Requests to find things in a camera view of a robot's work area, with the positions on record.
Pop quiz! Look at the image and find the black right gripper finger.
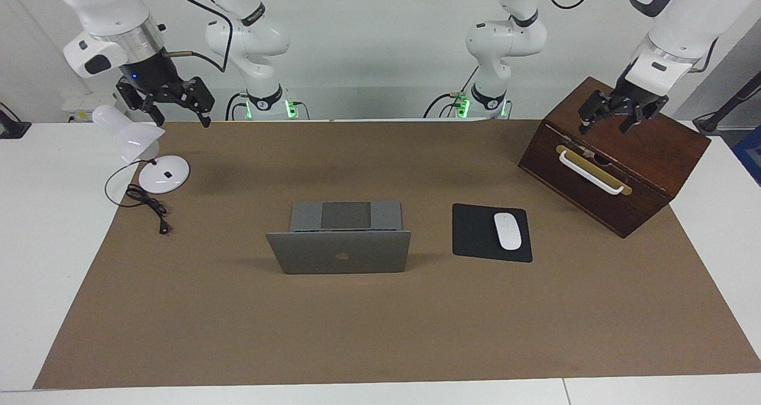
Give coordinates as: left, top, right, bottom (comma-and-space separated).
115, 78, 166, 127
180, 76, 216, 128

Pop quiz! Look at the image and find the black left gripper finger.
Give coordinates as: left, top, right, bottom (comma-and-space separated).
618, 108, 650, 136
578, 88, 617, 136

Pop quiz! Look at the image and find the silver laptop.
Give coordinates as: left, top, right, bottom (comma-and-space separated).
265, 201, 412, 275

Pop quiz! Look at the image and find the dark wooden box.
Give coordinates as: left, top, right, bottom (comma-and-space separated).
517, 76, 712, 239

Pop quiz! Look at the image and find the black stand leg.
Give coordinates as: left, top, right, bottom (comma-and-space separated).
693, 71, 761, 136

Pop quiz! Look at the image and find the white desk lamp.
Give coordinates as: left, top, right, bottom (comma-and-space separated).
91, 104, 191, 194

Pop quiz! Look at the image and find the blue crate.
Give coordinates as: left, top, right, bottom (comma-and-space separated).
732, 125, 761, 187

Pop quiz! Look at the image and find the white computer mouse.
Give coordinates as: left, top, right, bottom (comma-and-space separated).
493, 212, 523, 251

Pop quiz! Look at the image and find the black mouse pad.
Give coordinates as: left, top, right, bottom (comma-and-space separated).
452, 203, 533, 263

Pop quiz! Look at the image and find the brown paper table mat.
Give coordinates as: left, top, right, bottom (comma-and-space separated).
33, 120, 761, 390

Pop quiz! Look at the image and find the black base cable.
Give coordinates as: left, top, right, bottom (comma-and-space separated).
225, 92, 247, 121
423, 93, 464, 119

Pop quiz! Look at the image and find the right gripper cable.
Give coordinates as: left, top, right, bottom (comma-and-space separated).
146, 0, 234, 74

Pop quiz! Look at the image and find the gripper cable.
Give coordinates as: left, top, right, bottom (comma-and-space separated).
542, 0, 720, 74
146, 0, 234, 74

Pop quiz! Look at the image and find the gold handle backplate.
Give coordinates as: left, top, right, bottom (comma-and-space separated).
555, 145, 633, 196

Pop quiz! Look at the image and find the white wall outlet box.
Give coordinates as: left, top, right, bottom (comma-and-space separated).
62, 92, 118, 124

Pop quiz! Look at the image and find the white box handle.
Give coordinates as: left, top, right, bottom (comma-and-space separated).
559, 150, 625, 195

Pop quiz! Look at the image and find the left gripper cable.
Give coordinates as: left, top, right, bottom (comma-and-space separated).
542, 0, 720, 74

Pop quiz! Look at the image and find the black clamp mount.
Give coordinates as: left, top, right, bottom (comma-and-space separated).
0, 103, 32, 139

